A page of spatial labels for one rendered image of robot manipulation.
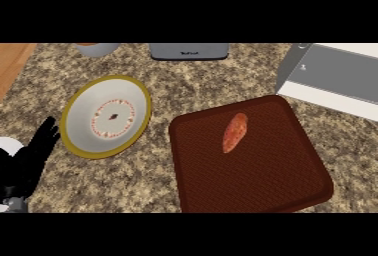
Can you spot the grey appliance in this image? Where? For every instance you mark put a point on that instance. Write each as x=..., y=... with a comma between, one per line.
x=189, y=51

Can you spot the grey round container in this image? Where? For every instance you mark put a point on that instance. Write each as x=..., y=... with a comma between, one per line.
x=96, y=48

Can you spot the white and grey sink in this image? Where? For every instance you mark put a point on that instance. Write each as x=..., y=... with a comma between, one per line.
x=329, y=77

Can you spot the orange sweet potato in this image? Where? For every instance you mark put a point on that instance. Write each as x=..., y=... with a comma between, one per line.
x=233, y=132

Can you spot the white plate with yellow rim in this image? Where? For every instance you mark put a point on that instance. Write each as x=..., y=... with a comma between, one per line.
x=105, y=116

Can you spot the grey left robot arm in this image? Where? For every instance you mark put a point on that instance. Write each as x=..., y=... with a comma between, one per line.
x=9, y=146

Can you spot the dark brown tray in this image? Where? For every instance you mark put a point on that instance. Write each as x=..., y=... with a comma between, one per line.
x=248, y=160

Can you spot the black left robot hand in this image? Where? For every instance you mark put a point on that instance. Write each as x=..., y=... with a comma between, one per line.
x=30, y=159

